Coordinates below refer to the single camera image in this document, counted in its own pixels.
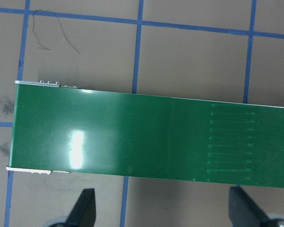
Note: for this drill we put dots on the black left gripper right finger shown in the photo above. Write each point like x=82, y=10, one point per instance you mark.
x=243, y=211

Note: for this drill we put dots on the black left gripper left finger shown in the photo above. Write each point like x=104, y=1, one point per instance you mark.
x=83, y=213

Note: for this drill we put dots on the green conveyor belt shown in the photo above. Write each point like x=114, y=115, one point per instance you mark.
x=67, y=129

